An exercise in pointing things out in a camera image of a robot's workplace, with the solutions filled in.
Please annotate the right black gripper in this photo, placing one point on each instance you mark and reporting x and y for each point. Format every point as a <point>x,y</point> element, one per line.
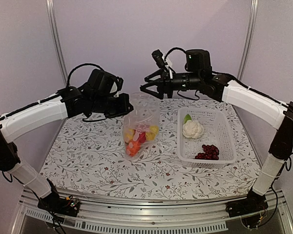
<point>165,82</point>

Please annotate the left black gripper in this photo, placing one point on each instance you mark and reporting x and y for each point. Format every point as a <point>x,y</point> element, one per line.
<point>126,107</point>

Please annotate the clear zip top bag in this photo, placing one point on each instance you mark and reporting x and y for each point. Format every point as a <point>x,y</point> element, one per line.
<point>145,114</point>

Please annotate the red toy bell pepper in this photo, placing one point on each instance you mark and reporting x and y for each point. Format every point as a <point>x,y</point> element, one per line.
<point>140,137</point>

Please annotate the orange toy pumpkin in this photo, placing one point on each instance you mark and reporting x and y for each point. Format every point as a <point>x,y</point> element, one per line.
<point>133,148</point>

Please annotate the white toy cauliflower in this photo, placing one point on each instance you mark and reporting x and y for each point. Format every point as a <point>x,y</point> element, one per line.
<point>192,128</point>

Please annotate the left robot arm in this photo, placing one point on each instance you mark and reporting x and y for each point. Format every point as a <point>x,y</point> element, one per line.
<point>100,94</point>

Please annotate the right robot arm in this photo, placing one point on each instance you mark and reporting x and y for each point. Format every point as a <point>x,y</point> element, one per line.
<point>222,87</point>

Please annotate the floral table mat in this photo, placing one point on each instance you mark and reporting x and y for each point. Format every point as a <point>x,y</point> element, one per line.
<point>89,157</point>

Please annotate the white plastic basket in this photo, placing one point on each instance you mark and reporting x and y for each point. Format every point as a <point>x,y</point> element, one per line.
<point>217,132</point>

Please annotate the dark red toy grapes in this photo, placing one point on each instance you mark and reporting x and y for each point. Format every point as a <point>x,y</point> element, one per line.
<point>210,152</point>

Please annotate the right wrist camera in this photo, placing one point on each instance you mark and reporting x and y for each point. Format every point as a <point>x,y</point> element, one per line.
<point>161,61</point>

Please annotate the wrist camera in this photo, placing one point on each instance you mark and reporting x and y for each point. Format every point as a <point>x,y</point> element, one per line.
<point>161,61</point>
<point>116,86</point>

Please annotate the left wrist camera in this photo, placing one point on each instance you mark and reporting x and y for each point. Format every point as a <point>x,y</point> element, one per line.
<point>116,86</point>

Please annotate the front aluminium rail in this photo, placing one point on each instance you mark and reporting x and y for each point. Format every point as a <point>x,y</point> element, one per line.
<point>101,214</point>

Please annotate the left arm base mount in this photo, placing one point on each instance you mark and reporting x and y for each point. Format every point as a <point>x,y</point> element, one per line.
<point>68,206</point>

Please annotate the left aluminium frame post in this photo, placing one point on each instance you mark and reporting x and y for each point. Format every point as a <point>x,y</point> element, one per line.
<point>56,39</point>

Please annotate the aluminium frame post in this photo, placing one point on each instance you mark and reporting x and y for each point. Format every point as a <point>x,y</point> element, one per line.
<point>56,39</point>
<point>248,40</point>

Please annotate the right aluminium frame post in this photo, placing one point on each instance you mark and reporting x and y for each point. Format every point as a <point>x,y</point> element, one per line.
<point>248,40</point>

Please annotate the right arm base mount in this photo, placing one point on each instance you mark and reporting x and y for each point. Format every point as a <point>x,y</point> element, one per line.
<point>252,209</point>

